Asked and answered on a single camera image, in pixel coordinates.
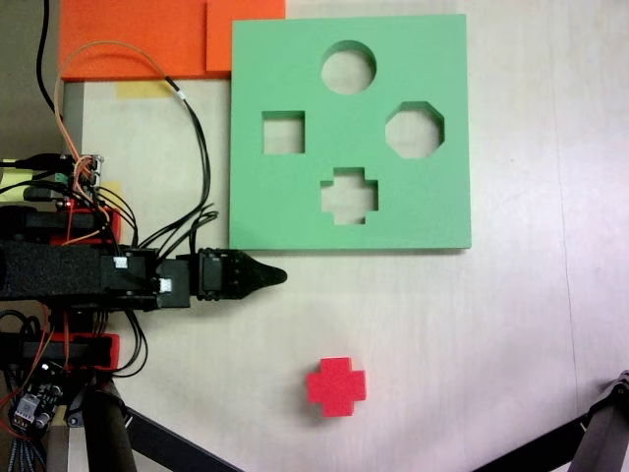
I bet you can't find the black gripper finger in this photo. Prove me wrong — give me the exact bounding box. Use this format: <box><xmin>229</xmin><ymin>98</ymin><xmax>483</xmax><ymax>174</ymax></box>
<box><xmin>239</xmin><ymin>250</ymin><xmax>289</xmax><ymax>279</ymax></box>
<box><xmin>239</xmin><ymin>272</ymin><xmax>289</xmax><ymax>300</ymax></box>

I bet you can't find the red cross columnar block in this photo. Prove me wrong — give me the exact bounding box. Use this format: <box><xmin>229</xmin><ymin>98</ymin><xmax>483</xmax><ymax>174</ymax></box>
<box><xmin>305</xmin><ymin>356</ymin><xmax>369</xmax><ymax>418</ymax></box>

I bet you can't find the green shape hole board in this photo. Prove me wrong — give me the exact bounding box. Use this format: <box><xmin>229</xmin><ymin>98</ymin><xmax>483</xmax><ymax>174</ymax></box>
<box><xmin>227</xmin><ymin>13</ymin><xmax>474</xmax><ymax>255</ymax></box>

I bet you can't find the large orange foam block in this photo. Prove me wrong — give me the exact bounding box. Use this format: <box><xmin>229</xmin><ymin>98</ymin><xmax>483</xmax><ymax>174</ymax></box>
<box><xmin>58</xmin><ymin>0</ymin><xmax>233</xmax><ymax>83</ymax></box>

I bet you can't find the red black table clamp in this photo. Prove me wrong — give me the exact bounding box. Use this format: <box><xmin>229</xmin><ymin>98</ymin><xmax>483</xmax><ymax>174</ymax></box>
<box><xmin>0</xmin><ymin>205</ymin><xmax>123</xmax><ymax>247</ymax></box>
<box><xmin>0</xmin><ymin>331</ymin><xmax>123</xmax><ymax>371</ymax></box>

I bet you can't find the black tripod brace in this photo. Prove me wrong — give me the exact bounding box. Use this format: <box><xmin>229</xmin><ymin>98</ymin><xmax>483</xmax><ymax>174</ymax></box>
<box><xmin>469</xmin><ymin>421</ymin><xmax>591</xmax><ymax>472</ymax></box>
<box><xmin>122</xmin><ymin>406</ymin><xmax>243</xmax><ymax>472</ymax></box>

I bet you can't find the small black circuit board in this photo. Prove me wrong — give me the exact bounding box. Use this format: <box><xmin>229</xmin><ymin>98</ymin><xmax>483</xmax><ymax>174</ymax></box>
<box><xmin>8</xmin><ymin>379</ymin><xmax>66</xmax><ymax>440</ymax></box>

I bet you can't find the yellow green object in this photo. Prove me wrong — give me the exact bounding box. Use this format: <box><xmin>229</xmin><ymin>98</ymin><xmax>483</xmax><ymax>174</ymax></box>
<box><xmin>0</xmin><ymin>165</ymin><xmax>34</xmax><ymax>202</ymax></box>

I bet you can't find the black motor wire bundle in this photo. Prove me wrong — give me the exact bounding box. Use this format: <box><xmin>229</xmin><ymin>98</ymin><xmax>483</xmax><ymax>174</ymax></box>
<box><xmin>136</xmin><ymin>204</ymin><xmax>221</xmax><ymax>258</ymax></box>

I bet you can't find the thin black wire loop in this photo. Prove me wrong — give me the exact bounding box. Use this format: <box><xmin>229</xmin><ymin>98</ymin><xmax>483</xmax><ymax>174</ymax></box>
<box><xmin>108</xmin><ymin>308</ymin><xmax>149</xmax><ymax>379</ymax></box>

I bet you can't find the long thin black wire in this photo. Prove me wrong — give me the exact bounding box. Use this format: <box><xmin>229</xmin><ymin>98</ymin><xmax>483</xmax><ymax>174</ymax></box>
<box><xmin>165</xmin><ymin>76</ymin><xmax>215</xmax><ymax>247</ymax></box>

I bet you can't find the circuit board with wires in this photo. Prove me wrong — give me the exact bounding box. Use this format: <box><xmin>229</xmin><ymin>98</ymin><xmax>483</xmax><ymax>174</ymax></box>
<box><xmin>54</xmin><ymin>153</ymin><xmax>106</xmax><ymax>199</ymax></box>

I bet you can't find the braided grey cable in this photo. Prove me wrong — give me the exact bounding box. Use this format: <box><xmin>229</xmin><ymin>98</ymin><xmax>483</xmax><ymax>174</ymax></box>
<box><xmin>3</xmin><ymin>436</ymin><xmax>41</xmax><ymax>472</ymax></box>

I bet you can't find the thick black cable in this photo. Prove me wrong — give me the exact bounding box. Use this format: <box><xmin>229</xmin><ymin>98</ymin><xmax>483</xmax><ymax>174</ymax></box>
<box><xmin>36</xmin><ymin>0</ymin><xmax>59</xmax><ymax>114</ymax></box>

